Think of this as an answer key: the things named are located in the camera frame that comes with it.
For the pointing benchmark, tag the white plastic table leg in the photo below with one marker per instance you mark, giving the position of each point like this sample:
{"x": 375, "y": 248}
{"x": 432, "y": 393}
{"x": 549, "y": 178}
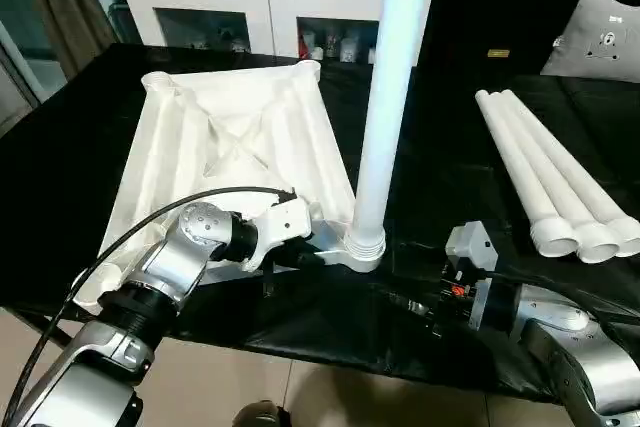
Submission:
{"x": 572, "y": 167}
{"x": 380, "y": 122}
{"x": 520, "y": 172}
{"x": 547, "y": 172}

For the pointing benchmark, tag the black sofa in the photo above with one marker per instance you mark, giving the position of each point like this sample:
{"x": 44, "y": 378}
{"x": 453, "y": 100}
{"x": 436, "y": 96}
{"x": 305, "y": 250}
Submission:
{"x": 475, "y": 7}

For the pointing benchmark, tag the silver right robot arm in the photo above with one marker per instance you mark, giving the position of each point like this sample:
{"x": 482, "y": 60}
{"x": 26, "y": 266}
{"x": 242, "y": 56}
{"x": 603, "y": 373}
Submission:
{"x": 600, "y": 362}

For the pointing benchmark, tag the black metal frame bar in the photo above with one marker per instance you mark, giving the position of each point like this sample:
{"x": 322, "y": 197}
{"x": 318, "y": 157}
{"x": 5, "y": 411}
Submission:
{"x": 50, "y": 332}

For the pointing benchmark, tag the brown grey curtain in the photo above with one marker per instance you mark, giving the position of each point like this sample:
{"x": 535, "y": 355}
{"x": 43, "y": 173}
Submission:
{"x": 65, "y": 7}

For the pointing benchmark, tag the small red bottle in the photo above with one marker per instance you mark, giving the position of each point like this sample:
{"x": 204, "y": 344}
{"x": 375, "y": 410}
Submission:
{"x": 302, "y": 44}

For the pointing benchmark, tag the white plastic table top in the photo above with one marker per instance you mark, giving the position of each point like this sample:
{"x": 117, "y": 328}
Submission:
{"x": 235, "y": 112}

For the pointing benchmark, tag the small yellow label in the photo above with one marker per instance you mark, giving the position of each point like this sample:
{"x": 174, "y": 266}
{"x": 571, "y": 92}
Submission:
{"x": 498, "y": 53}

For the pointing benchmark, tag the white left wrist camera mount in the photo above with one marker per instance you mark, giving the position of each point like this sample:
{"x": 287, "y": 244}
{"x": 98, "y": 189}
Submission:
{"x": 285, "y": 222}

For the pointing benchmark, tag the grey cushion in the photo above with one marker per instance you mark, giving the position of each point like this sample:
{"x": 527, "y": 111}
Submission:
{"x": 580, "y": 47}

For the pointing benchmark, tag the black work mat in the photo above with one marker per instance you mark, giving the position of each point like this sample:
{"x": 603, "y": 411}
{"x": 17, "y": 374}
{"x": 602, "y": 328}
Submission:
{"x": 450, "y": 147}

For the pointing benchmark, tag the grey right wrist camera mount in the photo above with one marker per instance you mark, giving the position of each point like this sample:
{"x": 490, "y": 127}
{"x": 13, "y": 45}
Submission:
{"x": 470, "y": 247}

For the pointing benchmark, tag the dark rounded robot foot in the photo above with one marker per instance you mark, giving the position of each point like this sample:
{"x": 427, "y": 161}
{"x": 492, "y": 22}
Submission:
{"x": 262, "y": 417}

